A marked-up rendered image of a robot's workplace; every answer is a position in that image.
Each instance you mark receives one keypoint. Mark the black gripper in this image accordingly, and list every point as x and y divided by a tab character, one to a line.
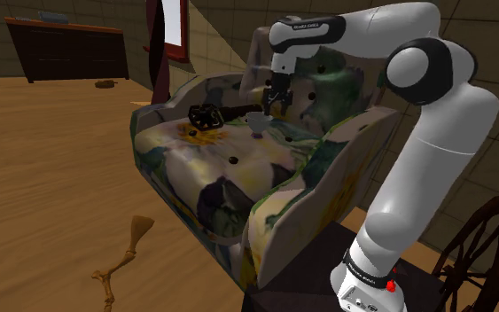
278	84

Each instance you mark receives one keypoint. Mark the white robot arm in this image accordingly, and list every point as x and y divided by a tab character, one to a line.
430	142

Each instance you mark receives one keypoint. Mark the white cup with purple base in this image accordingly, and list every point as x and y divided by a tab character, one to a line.
257	123

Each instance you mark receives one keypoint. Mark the floral patterned sofa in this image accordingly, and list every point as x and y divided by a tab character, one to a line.
231	173

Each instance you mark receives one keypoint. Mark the red framed window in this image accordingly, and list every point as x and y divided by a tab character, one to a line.
173	28

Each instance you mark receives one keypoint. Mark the dark robot stand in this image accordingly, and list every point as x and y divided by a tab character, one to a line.
305	276

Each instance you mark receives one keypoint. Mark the small brown floor object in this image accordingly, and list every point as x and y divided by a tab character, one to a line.
105	84

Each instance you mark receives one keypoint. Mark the tan wooden lamp stand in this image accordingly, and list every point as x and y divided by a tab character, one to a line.
123	259

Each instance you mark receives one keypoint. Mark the dark wooden dresser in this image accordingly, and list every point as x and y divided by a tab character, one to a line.
67	49

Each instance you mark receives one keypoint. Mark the dark wooden spinning wheel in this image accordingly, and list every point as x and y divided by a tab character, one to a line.
486	259

